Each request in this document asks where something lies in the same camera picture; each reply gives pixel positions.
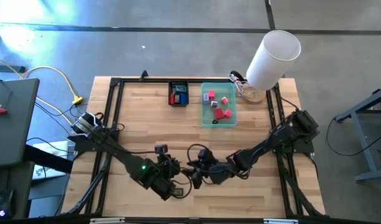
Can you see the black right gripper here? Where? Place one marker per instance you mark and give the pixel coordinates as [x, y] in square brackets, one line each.
[219, 173]

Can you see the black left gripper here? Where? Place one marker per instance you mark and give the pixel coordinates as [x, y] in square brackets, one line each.
[169, 166]

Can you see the red box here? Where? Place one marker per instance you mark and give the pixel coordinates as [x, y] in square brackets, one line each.
[219, 113]

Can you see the pink white usb charger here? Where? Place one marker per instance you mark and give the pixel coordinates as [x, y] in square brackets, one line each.
[228, 113]

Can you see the blue rectangular block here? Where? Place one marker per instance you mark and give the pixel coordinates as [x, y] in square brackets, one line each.
[184, 99]

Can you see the grey purple usb charger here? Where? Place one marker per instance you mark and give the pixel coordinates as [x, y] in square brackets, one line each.
[205, 97]

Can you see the pink usb charger with prongs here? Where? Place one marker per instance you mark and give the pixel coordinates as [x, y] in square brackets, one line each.
[224, 100]

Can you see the pink cube usb charger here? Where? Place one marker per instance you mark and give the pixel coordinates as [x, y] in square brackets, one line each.
[211, 94]

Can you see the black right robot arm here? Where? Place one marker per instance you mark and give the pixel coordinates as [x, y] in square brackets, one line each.
[264, 144]

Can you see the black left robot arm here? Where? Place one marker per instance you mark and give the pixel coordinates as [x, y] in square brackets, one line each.
[115, 149]

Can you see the teal translucent plastic bin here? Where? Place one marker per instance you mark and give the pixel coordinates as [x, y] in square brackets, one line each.
[230, 123]

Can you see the black mesh basket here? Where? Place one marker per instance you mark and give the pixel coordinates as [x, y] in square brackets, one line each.
[170, 84]

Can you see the white box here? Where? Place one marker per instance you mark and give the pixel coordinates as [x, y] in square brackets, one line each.
[50, 147]

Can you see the white table lamp wooden base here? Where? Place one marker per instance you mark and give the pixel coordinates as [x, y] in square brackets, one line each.
[271, 59]

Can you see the black desk crossbar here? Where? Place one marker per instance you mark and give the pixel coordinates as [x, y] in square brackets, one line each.
[47, 159]

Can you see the dark grey desk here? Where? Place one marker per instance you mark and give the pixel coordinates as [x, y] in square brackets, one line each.
[10, 130]

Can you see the black computer mouse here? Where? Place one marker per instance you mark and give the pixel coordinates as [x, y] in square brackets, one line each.
[5, 202]

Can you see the black floor bar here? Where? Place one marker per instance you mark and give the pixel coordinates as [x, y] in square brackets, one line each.
[7, 68]

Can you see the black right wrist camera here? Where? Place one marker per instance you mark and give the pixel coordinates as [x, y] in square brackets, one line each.
[204, 155]

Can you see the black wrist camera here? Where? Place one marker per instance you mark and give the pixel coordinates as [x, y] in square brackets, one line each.
[204, 155]
[161, 148]

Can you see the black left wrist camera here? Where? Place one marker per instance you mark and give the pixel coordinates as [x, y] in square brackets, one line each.
[161, 148]

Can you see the white frame bracket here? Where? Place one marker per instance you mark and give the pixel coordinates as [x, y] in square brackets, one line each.
[280, 221]
[107, 220]

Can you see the black aluminium table frame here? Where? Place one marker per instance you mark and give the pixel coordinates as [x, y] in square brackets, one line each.
[146, 80]

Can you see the black frame clamp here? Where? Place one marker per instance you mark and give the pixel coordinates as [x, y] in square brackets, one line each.
[143, 74]

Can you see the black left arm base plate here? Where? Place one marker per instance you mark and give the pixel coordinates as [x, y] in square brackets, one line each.
[76, 146]

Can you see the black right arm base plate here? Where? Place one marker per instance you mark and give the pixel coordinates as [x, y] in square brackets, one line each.
[305, 147]

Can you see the blue grey metal table frame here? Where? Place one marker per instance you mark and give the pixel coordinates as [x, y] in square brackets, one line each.
[361, 140]

